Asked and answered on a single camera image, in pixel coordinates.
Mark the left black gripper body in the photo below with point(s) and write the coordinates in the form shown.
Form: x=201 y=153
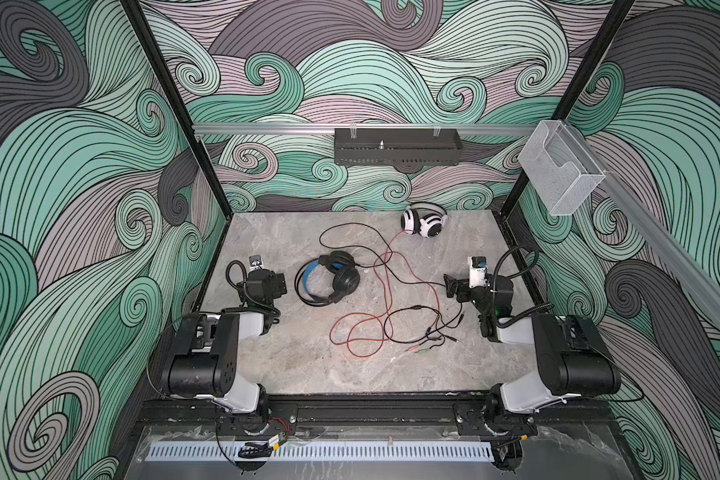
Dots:
x=274 y=285

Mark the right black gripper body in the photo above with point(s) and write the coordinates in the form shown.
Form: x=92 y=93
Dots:
x=459 y=288

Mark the black blue headphones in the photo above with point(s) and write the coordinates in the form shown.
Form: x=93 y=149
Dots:
x=346 y=278

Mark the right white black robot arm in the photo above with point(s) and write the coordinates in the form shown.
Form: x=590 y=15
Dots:
x=572 y=360

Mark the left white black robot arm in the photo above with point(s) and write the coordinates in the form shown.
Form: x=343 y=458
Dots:
x=202 y=363

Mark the white black headphones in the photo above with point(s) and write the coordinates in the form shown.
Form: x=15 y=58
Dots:
x=423 y=218

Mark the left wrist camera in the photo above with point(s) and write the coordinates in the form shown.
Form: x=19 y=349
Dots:
x=255 y=262

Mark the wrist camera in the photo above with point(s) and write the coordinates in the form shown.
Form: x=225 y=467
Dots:
x=255 y=262
x=477 y=271

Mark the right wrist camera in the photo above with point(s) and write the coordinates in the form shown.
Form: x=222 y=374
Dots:
x=477 y=271

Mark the black frame post right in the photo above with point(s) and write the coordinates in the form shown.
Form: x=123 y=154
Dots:
x=591 y=60

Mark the black frame post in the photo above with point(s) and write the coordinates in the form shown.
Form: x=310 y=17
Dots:
x=591 y=60
x=150 y=48

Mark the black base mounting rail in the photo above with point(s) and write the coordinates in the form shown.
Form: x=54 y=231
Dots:
x=470 y=413

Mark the clear plastic wall bin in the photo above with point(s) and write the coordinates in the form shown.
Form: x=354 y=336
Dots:
x=561 y=166

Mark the black perforated wall tray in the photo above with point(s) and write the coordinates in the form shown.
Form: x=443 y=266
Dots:
x=406 y=148

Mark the aluminium rail back wall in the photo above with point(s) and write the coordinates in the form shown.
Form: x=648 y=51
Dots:
x=280 y=128

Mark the aluminium rail wall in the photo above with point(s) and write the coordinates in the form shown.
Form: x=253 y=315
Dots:
x=280 y=128
x=676 y=213

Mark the white slotted cable duct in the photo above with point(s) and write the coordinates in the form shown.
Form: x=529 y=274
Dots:
x=375 y=451

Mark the black frame post left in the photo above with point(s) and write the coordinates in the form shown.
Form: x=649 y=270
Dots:
x=150 y=48

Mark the aluminium rail right wall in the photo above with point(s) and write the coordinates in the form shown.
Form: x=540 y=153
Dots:
x=676 y=213

